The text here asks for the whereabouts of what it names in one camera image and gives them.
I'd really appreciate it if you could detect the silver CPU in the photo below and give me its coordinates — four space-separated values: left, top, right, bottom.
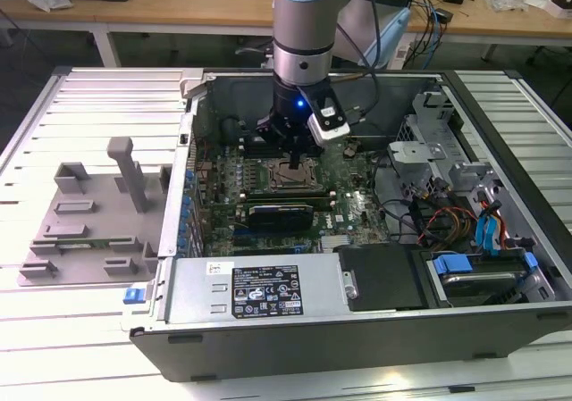
279 162 313 184

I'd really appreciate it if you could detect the metal socket cover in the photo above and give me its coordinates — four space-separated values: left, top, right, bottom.
267 156 321 189

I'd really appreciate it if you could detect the black round case speaker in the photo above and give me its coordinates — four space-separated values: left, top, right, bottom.
221 117 243 144

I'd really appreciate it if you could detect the black graphics card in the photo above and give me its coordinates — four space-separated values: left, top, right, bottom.
247 202 315 233

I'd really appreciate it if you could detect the green motherboard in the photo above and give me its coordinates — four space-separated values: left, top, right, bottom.
189 141 397 257

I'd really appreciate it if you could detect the silver metal drive cage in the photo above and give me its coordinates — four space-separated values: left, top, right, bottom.
386 88 495 201

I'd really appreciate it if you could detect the silver chipset heatsink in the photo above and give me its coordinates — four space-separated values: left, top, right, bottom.
320 234 353 254

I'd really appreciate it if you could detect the wooden desk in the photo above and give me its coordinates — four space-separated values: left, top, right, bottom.
0 0 572 70

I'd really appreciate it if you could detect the black plastic shroud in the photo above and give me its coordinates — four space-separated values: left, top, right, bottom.
333 242 426 313

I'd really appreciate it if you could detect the silver power supply unit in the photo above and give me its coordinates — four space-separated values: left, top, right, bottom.
164 253 359 327

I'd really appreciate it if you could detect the grey parts rack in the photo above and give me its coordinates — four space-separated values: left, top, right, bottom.
17 136 174 288

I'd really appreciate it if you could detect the green RAM stick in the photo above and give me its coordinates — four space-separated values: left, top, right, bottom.
56 238 135 249

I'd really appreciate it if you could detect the blue disk carrier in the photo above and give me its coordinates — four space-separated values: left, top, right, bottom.
432 251 539 307

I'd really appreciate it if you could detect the black PC case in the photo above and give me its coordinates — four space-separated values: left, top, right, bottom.
121 68 572 383

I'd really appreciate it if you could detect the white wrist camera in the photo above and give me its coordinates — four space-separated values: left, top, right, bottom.
297 86 353 144

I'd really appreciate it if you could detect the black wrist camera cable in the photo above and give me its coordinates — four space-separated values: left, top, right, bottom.
334 0 384 123

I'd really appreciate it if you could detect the black power cable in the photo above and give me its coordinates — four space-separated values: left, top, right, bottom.
372 148 430 246

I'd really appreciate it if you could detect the coloured wire bundle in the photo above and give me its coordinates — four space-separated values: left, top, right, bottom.
417 205 478 244

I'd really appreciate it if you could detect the blue flat wire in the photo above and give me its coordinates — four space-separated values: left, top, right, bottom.
484 198 506 255
475 215 492 255

